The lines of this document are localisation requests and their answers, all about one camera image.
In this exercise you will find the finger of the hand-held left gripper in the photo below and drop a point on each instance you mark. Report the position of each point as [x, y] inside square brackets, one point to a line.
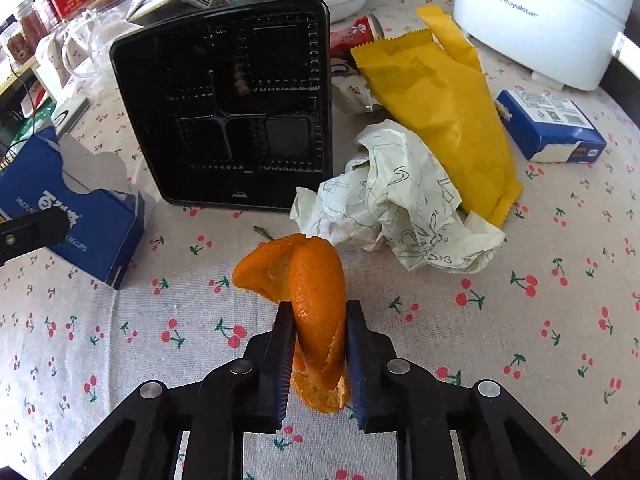
[35, 230]

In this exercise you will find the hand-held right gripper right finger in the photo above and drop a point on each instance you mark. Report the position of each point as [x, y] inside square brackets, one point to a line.
[356, 360]

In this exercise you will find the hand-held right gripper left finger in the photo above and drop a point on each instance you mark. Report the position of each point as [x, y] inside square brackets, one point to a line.
[286, 360]

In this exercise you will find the orange peel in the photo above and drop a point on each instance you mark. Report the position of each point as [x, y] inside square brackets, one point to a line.
[310, 280]

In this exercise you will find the printed white paper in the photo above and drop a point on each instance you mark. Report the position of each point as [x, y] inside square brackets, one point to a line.
[400, 195]

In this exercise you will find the black plastic food tray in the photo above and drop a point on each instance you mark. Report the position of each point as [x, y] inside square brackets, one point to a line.
[215, 110]

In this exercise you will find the yellow packaging bag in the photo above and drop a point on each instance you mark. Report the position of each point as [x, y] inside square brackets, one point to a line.
[450, 120]

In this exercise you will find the blue and white small box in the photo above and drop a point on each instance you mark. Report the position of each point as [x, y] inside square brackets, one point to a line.
[550, 130]

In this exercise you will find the dark blue biscuit box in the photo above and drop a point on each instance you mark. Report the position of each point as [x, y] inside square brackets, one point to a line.
[100, 230]

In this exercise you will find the white flat box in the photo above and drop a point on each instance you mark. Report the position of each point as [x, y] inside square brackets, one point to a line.
[70, 112]

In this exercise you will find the cherry print tablecloth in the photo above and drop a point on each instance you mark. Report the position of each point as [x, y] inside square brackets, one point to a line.
[150, 360]

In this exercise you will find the red content glass jar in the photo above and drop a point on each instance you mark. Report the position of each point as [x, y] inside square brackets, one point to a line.
[14, 45]
[32, 15]

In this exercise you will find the cartoon print wrapper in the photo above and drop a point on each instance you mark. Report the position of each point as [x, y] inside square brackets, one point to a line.
[350, 90]

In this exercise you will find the red snack wrapper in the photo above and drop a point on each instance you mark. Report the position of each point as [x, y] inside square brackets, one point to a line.
[357, 35]

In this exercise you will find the white electric cooker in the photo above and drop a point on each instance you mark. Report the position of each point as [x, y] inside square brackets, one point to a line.
[540, 25]

